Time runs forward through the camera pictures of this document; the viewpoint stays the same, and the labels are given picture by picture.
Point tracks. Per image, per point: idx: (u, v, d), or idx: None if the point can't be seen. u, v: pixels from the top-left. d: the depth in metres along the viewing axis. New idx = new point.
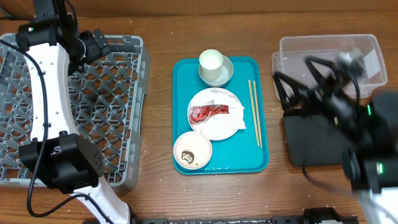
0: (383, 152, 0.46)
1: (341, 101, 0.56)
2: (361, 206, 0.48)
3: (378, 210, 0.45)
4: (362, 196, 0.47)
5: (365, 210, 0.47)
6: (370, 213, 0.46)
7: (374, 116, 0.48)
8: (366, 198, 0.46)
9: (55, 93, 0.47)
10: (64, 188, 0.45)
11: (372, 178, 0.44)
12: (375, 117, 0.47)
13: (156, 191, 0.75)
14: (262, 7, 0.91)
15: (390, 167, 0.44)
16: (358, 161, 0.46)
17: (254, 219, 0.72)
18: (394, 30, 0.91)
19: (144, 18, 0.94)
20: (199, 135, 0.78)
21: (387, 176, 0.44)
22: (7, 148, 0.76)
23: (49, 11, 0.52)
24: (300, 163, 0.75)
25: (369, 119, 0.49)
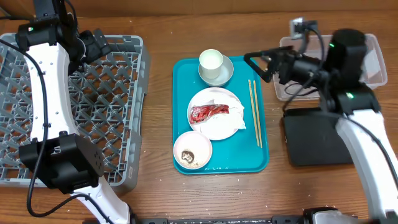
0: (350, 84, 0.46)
1: (306, 62, 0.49)
2: (342, 137, 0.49)
3: (352, 126, 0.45)
4: (342, 129, 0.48)
5: (346, 135, 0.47)
6: (346, 129, 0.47)
7: (339, 46, 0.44)
8: (344, 123, 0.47)
9: (55, 93, 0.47)
10: (64, 188, 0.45)
11: (346, 109, 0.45)
12: (342, 50, 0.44)
13: (156, 191, 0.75)
14: (263, 6, 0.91)
15: (358, 98, 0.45)
16: (333, 99, 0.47)
17: (254, 219, 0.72)
18: (394, 30, 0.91)
19: (144, 17, 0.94)
20: (199, 135, 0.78)
21: (357, 102, 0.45)
22: (7, 148, 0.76)
23: (49, 11, 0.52)
24: (300, 163, 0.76)
25: (330, 53, 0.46)
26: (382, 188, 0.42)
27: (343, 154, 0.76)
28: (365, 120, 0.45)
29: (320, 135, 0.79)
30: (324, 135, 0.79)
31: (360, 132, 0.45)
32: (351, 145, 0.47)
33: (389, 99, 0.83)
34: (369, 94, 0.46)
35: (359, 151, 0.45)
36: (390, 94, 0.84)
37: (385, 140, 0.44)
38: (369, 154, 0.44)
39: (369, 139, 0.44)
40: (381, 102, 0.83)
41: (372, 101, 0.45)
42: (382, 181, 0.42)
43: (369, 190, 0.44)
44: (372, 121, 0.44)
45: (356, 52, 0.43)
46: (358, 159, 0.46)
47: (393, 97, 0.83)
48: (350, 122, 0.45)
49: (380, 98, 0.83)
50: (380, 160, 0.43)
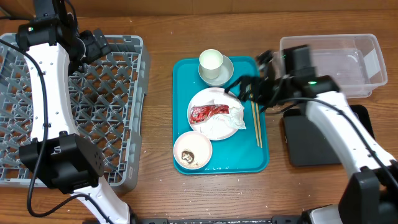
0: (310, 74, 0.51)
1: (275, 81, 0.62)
2: (313, 120, 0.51)
3: (317, 105, 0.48)
4: (311, 112, 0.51)
5: (316, 118, 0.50)
6: (316, 112, 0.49)
7: (288, 55, 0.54)
8: (311, 106, 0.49)
9: (55, 93, 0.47)
10: (64, 188, 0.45)
11: (311, 95, 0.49)
12: (293, 54, 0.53)
13: (156, 191, 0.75)
14: (263, 6, 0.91)
15: (319, 83, 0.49)
16: (299, 91, 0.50)
17: (255, 219, 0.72)
18: (394, 29, 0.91)
19: (144, 17, 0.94)
20: (199, 135, 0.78)
21: (319, 88, 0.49)
22: (7, 149, 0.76)
23: (49, 11, 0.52)
24: (301, 163, 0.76)
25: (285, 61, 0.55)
26: (354, 150, 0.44)
27: None
28: (328, 99, 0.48)
29: (321, 135, 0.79)
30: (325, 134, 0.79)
31: (327, 109, 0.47)
32: (320, 123, 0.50)
33: (389, 98, 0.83)
34: (329, 81, 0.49)
35: (328, 124, 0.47)
36: (390, 93, 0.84)
37: (348, 111, 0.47)
38: (337, 124, 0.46)
39: (334, 112, 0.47)
40: (381, 101, 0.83)
41: (334, 85, 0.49)
42: (353, 144, 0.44)
43: (346, 157, 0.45)
44: (334, 98, 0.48)
45: (301, 51, 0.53)
46: (331, 132, 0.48)
47: (393, 97, 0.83)
48: (316, 102, 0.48)
49: (380, 98, 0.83)
50: (347, 127, 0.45)
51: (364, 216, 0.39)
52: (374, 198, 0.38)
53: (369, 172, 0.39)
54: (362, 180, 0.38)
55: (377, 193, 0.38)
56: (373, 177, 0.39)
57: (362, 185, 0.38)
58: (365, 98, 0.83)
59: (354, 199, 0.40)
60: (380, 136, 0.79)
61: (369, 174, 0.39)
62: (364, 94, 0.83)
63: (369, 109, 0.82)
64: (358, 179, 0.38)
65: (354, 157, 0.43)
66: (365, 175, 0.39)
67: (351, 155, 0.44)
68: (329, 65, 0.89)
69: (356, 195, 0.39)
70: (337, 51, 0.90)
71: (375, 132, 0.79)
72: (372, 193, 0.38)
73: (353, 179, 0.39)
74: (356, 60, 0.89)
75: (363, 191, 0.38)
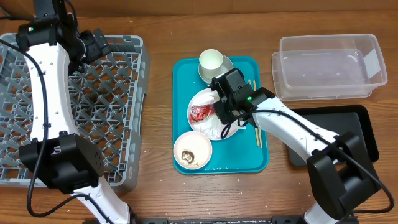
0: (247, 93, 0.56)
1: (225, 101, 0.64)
2: (264, 127, 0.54)
3: (259, 113, 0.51)
4: (259, 122, 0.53)
5: (265, 126, 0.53)
6: (262, 118, 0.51)
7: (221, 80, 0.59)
8: (257, 117, 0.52)
9: (55, 93, 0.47)
10: (64, 188, 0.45)
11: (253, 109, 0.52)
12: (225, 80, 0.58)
13: (156, 191, 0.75)
14: (262, 6, 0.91)
15: (256, 97, 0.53)
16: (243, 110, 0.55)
17: (254, 219, 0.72)
18: (394, 29, 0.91)
19: (144, 17, 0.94)
20: (199, 135, 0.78)
21: (257, 101, 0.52)
22: (7, 148, 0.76)
23: (49, 11, 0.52)
24: (300, 163, 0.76)
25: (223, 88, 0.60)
26: (301, 140, 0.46)
27: None
28: (267, 105, 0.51)
29: None
30: None
31: (269, 114, 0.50)
32: (270, 127, 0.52)
33: (389, 99, 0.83)
34: (263, 92, 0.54)
35: (275, 127, 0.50)
36: (390, 94, 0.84)
37: (286, 108, 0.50)
38: (281, 122, 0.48)
39: (275, 114, 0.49)
40: (381, 102, 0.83)
41: (267, 93, 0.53)
42: (299, 134, 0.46)
43: (300, 149, 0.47)
44: (272, 102, 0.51)
45: (231, 76, 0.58)
46: (280, 133, 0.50)
47: (393, 97, 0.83)
48: (257, 112, 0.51)
49: (380, 98, 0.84)
50: (290, 122, 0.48)
51: (333, 194, 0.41)
52: (331, 173, 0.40)
53: (319, 153, 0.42)
54: (316, 162, 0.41)
55: (333, 170, 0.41)
56: (324, 156, 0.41)
57: (318, 166, 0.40)
58: (365, 98, 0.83)
59: (318, 182, 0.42)
60: (380, 137, 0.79)
61: (320, 155, 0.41)
62: (364, 94, 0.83)
63: (369, 109, 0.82)
64: (312, 163, 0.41)
65: (305, 145, 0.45)
66: (317, 158, 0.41)
67: (302, 145, 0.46)
68: (329, 65, 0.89)
69: (316, 177, 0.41)
70: (337, 51, 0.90)
71: (375, 132, 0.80)
72: (328, 170, 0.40)
73: (309, 165, 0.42)
74: (356, 60, 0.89)
75: (320, 172, 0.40)
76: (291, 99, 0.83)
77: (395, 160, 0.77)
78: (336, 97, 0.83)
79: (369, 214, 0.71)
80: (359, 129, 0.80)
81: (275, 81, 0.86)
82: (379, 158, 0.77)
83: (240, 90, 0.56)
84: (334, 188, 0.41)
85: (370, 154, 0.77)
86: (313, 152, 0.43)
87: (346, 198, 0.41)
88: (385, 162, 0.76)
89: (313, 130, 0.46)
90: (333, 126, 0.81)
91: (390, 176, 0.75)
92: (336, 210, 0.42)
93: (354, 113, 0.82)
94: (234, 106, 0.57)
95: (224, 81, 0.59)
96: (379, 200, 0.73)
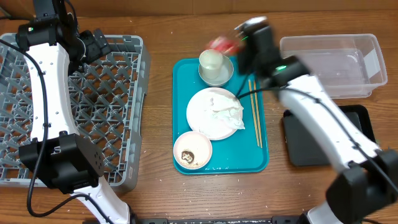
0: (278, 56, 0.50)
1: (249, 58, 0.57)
2: (289, 106, 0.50)
3: (292, 94, 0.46)
4: (286, 100, 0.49)
5: (291, 105, 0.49)
6: (291, 98, 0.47)
7: (249, 35, 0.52)
8: (285, 93, 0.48)
9: (55, 93, 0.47)
10: (64, 188, 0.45)
11: (283, 83, 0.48)
12: (254, 37, 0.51)
13: (156, 191, 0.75)
14: (263, 6, 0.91)
15: (288, 66, 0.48)
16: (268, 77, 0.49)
17: (254, 219, 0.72)
18: (393, 29, 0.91)
19: (144, 17, 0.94)
20: (199, 135, 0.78)
21: (290, 71, 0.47)
22: (7, 149, 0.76)
23: (49, 11, 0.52)
24: (300, 163, 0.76)
25: (249, 45, 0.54)
26: (337, 142, 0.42)
27: None
28: (302, 86, 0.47)
29: None
30: None
31: (302, 98, 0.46)
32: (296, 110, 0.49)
33: (389, 98, 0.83)
34: (297, 62, 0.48)
35: (306, 116, 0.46)
36: (390, 93, 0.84)
37: (324, 96, 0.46)
38: (315, 114, 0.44)
39: (310, 101, 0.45)
40: (380, 101, 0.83)
41: (302, 66, 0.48)
42: (335, 136, 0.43)
43: (328, 149, 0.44)
44: (307, 83, 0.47)
45: (262, 33, 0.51)
46: (308, 122, 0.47)
47: (393, 97, 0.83)
48: (289, 91, 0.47)
49: (380, 98, 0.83)
50: (326, 115, 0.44)
51: (354, 206, 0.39)
52: (362, 190, 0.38)
53: (356, 167, 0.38)
54: (351, 177, 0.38)
55: (365, 186, 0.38)
56: (360, 172, 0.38)
57: (352, 182, 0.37)
58: (365, 98, 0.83)
59: (342, 193, 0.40)
60: (380, 137, 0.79)
61: (357, 170, 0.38)
62: (364, 94, 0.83)
63: (369, 109, 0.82)
64: (347, 177, 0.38)
65: (338, 150, 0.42)
66: (352, 172, 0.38)
67: (335, 147, 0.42)
68: (329, 65, 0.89)
69: (344, 188, 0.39)
70: (337, 51, 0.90)
71: (375, 132, 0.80)
72: (361, 187, 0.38)
73: (341, 177, 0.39)
74: (356, 60, 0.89)
75: (352, 188, 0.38)
76: None
77: None
78: (337, 97, 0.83)
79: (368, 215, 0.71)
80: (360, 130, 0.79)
81: None
82: None
83: (271, 52, 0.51)
84: (357, 203, 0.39)
85: None
86: (350, 163, 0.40)
87: (364, 210, 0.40)
88: None
89: (353, 135, 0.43)
90: None
91: None
92: (351, 218, 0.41)
93: (354, 113, 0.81)
94: (258, 68, 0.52)
95: (252, 37, 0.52)
96: None
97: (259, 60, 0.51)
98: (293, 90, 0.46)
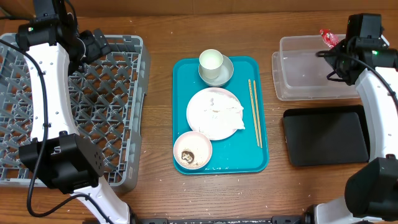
0: (374, 45, 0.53)
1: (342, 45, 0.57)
2: (360, 91, 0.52)
3: (371, 78, 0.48)
4: (360, 83, 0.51)
5: (363, 89, 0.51)
6: (367, 81, 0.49)
7: (357, 20, 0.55)
8: (363, 75, 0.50)
9: (54, 93, 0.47)
10: (64, 188, 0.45)
11: (369, 64, 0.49)
12: (360, 22, 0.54)
13: (156, 191, 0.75)
14: (262, 6, 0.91)
15: (382, 55, 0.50)
16: (357, 55, 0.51)
17: (254, 219, 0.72)
18: (394, 30, 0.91)
19: (144, 17, 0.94)
20: (199, 135, 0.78)
21: (384, 59, 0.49)
22: (7, 149, 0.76)
23: (49, 11, 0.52)
24: (299, 163, 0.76)
25: (349, 28, 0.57)
26: (388, 135, 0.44)
27: (342, 153, 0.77)
28: (387, 75, 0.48)
29: (321, 135, 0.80)
30: (326, 135, 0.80)
31: (378, 86, 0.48)
32: (364, 95, 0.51)
33: None
34: (394, 55, 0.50)
35: (373, 102, 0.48)
36: None
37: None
38: (382, 104, 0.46)
39: (384, 91, 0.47)
40: None
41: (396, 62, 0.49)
42: (390, 130, 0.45)
43: (375, 139, 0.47)
44: (392, 75, 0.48)
45: (370, 19, 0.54)
46: (370, 111, 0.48)
47: None
48: (371, 74, 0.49)
49: None
50: (392, 108, 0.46)
51: (370, 197, 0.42)
52: (386, 183, 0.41)
53: (392, 162, 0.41)
54: (383, 167, 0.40)
55: (392, 183, 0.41)
56: (395, 167, 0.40)
57: (382, 170, 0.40)
58: None
59: (365, 182, 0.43)
60: None
61: (392, 164, 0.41)
62: None
63: None
64: (379, 164, 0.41)
65: (385, 140, 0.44)
66: (386, 163, 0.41)
67: (382, 137, 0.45)
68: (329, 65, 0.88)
69: (371, 176, 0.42)
70: None
71: None
72: (388, 181, 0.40)
73: (374, 163, 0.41)
74: None
75: (380, 177, 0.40)
76: (291, 99, 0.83)
77: None
78: (336, 97, 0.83)
79: None
80: (359, 130, 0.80)
81: (275, 81, 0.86)
82: None
83: (368, 40, 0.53)
84: (377, 194, 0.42)
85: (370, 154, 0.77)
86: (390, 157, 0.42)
87: (377, 206, 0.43)
88: None
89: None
90: (334, 126, 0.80)
91: None
92: (361, 208, 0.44)
93: (354, 113, 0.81)
94: (348, 48, 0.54)
95: (357, 21, 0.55)
96: None
97: (354, 40, 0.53)
98: (372, 72, 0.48)
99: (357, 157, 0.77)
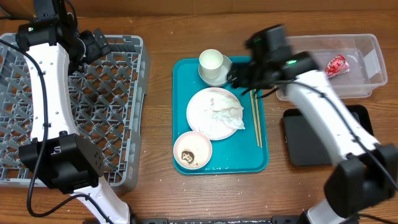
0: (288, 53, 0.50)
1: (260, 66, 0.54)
2: (296, 102, 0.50)
3: (299, 88, 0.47)
4: (294, 96, 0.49)
5: (298, 100, 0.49)
6: (299, 94, 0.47)
7: (262, 37, 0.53)
8: (293, 89, 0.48)
9: (55, 93, 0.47)
10: (64, 189, 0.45)
11: (291, 76, 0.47)
12: (266, 39, 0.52)
13: (156, 191, 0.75)
14: (262, 6, 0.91)
15: (300, 61, 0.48)
16: (276, 71, 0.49)
17: (255, 219, 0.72)
18: (395, 29, 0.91)
19: (144, 17, 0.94)
20: (199, 135, 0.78)
21: (301, 65, 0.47)
22: (7, 148, 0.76)
23: (49, 11, 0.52)
24: (299, 163, 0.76)
25: (260, 46, 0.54)
26: (338, 136, 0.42)
27: None
28: (309, 81, 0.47)
29: None
30: None
31: (309, 92, 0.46)
32: (302, 106, 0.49)
33: (389, 98, 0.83)
34: (308, 57, 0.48)
35: (311, 111, 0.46)
36: (390, 93, 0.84)
37: (330, 91, 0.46)
38: (320, 109, 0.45)
39: (316, 95, 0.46)
40: (381, 101, 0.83)
41: (313, 63, 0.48)
42: (337, 129, 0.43)
43: (329, 143, 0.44)
44: (316, 79, 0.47)
45: (273, 32, 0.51)
46: (313, 118, 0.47)
47: (393, 97, 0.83)
48: (298, 86, 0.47)
49: (380, 98, 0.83)
50: (329, 110, 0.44)
51: (350, 200, 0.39)
52: (357, 182, 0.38)
53: (353, 158, 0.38)
54: (348, 168, 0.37)
55: (361, 178, 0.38)
56: (357, 164, 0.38)
57: (348, 173, 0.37)
58: (365, 98, 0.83)
59: (338, 186, 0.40)
60: (380, 137, 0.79)
61: (354, 162, 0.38)
62: (364, 94, 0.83)
63: (369, 109, 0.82)
64: (342, 168, 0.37)
65: (338, 142, 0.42)
66: (351, 164, 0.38)
67: (334, 140, 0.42)
68: None
69: (341, 181, 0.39)
70: (337, 50, 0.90)
71: (375, 132, 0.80)
72: (357, 180, 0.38)
73: (338, 168, 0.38)
74: (356, 60, 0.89)
75: (349, 180, 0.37)
76: None
77: None
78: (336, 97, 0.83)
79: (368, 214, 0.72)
80: None
81: None
82: None
83: (281, 53, 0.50)
84: (354, 195, 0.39)
85: None
86: (348, 155, 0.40)
87: (360, 204, 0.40)
88: None
89: (354, 129, 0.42)
90: None
91: None
92: (345, 210, 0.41)
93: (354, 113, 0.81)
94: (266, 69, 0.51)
95: (265, 35, 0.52)
96: None
97: (269, 59, 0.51)
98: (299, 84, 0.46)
99: None
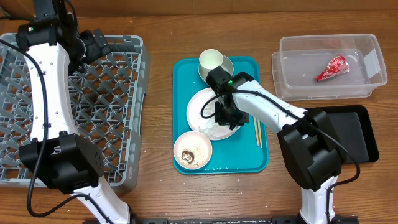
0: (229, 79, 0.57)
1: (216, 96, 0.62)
2: (243, 109, 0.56)
3: (238, 94, 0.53)
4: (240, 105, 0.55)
5: (243, 106, 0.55)
6: (240, 100, 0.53)
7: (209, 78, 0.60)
8: (237, 99, 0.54)
9: (55, 94, 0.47)
10: (64, 189, 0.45)
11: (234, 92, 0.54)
12: (211, 78, 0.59)
13: (156, 191, 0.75)
14: (263, 6, 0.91)
15: (237, 80, 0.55)
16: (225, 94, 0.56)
17: (254, 219, 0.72)
18: (394, 29, 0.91)
19: (144, 17, 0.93)
20: (199, 135, 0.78)
21: (239, 82, 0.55)
22: (7, 148, 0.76)
23: (49, 11, 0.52)
24: None
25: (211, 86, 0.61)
26: (275, 116, 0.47)
27: None
28: (247, 87, 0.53)
29: None
30: None
31: (247, 96, 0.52)
32: (249, 109, 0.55)
33: (389, 99, 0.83)
34: (242, 75, 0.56)
35: (253, 107, 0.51)
36: (390, 94, 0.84)
37: (263, 90, 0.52)
38: (257, 102, 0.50)
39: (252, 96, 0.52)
40: (381, 102, 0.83)
41: (247, 76, 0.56)
42: (273, 111, 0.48)
43: (274, 127, 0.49)
44: (250, 85, 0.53)
45: (214, 71, 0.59)
46: (257, 113, 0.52)
47: (393, 98, 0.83)
48: (237, 94, 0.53)
49: (380, 98, 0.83)
50: (265, 101, 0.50)
51: (301, 165, 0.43)
52: (299, 145, 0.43)
53: (288, 127, 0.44)
54: (285, 135, 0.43)
55: (301, 140, 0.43)
56: (291, 129, 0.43)
57: (286, 138, 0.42)
58: (365, 98, 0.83)
59: (289, 157, 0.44)
60: (380, 137, 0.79)
61: (290, 129, 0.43)
62: (364, 94, 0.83)
63: (369, 109, 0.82)
64: (282, 136, 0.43)
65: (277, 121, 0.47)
66: (286, 130, 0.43)
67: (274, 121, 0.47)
68: None
69: (286, 150, 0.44)
70: (337, 50, 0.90)
71: (375, 132, 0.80)
72: (297, 142, 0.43)
73: (280, 138, 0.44)
74: (356, 60, 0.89)
75: (290, 144, 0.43)
76: (291, 98, 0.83)
77: (395, 160, 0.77)
78: (336, 97, 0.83)
79: (369, 214, 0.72)
80: (359, 130, 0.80)
81: (275, 81, 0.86)
82: (379, 158, 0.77)
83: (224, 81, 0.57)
84: (303, 158, 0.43)
85: (370, 154, 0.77)
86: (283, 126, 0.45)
87: (314, 170, 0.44)
88: (385, 161, 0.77)
89: (285, 107, 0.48)
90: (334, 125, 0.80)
91: (390, 176, 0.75)
92: (305, 179, 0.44)
93: (354, 113, 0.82)
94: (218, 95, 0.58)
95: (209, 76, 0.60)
96: (379, 200, 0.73)
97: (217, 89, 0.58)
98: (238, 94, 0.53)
99: (357, 156, 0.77)
